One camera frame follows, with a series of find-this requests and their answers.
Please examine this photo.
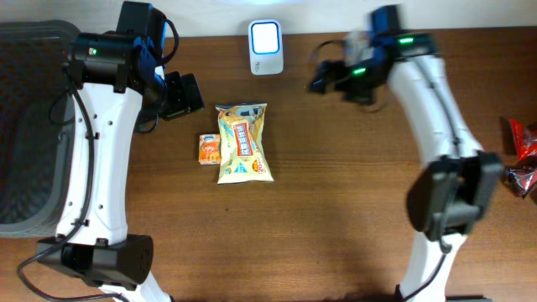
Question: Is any small orange box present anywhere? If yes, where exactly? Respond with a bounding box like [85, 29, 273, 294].
[198, 134, 221, 164]

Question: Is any cream yellow chip bag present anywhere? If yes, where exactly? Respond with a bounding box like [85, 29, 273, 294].
[216, 103, 274, 185]

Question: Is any red snack bag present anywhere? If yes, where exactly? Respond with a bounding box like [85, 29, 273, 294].
[509, 119, 536, 160]

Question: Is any black orange snack packet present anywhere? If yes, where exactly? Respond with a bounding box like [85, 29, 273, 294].
[505, 164, 536, 199]

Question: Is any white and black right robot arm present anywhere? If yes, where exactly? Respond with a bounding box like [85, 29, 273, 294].
[308, 4, 503, 301]

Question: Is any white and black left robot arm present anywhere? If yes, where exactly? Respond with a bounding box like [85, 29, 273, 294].
[34, 1, 204, 301]

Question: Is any white barcode scanner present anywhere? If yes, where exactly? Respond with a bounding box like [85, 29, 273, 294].
[248, 19, 284, 76]

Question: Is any grey plastic mesh basket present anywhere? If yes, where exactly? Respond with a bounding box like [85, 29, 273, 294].
[1, 20, 80, 238]

